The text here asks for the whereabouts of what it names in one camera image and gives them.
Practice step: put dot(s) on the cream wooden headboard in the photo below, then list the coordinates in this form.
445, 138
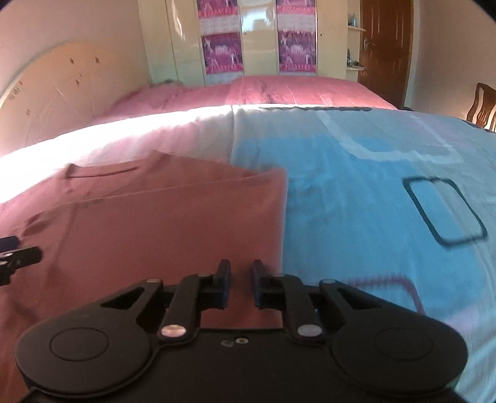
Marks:
66, 93

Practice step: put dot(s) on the wooden chair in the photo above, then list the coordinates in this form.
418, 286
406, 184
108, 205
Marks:
483, 108

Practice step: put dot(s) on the brown wooden door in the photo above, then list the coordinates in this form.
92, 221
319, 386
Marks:
387, 46

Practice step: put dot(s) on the pink shirt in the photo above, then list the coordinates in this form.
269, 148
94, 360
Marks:
147, 240

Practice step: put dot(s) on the cream wardrobe with printed panels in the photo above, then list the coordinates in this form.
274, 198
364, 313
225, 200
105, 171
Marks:
255, 38

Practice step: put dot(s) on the pink quilt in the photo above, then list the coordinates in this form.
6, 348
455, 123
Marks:
294, 91

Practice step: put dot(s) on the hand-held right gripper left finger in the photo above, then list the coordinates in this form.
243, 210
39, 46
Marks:
224, 285

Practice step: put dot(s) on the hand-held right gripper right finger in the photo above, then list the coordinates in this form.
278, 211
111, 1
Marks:
259, 285

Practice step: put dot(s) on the blue white printed bedsheet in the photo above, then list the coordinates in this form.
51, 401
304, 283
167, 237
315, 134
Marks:
348, 217

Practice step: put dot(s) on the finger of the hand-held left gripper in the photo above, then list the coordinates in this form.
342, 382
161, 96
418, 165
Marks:
23, 257

